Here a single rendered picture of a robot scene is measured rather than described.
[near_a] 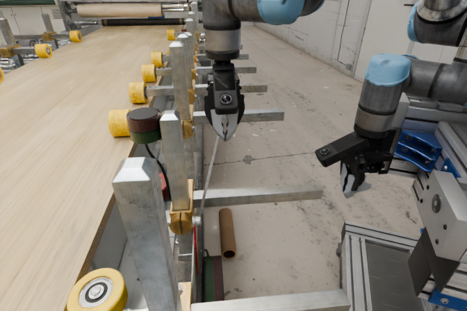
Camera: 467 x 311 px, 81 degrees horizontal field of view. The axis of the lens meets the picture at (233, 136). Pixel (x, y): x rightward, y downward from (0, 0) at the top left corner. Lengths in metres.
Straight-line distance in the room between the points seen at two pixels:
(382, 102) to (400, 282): 0.99
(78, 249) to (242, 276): 1.09
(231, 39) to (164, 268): 0.41
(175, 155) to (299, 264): 1.21
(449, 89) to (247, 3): 0.44
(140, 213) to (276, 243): 1.44
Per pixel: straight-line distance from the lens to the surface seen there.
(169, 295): 0.40
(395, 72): 0.61
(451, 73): 0.70
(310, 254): 1.69
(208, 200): 0.67
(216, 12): 0.55
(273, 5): 0.47
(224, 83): 0.55
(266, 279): 1.56
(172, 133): 0.52
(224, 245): 1.58
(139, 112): 0.53
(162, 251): 0.33
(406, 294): 1.45
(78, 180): 0.75
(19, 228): 0.69
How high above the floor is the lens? 1.32
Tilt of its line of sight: 30 degrees down
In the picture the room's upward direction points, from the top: straight up
